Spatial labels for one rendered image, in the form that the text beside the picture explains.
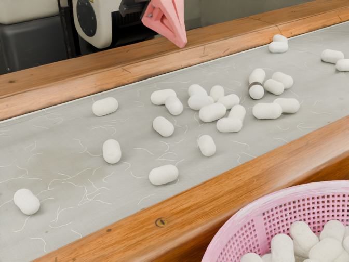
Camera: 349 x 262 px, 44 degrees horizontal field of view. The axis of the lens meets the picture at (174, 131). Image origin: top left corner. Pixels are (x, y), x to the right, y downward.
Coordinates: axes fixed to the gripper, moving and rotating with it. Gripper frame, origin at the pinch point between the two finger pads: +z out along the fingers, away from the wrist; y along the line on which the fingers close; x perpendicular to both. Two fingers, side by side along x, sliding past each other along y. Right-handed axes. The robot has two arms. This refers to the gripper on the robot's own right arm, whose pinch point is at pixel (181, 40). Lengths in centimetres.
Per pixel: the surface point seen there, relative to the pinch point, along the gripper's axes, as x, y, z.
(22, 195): -4.6, -28.7, 14.6
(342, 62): -2.9, 23.5, 11.8
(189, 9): 174, 153, -120
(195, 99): -0.3, -3.0, 9.2
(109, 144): -2.8, -17.9, 12.1
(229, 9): 153, 166, -101
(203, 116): -2.4, -4.7, 12.6
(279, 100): -5.4, 5.0, 14.8
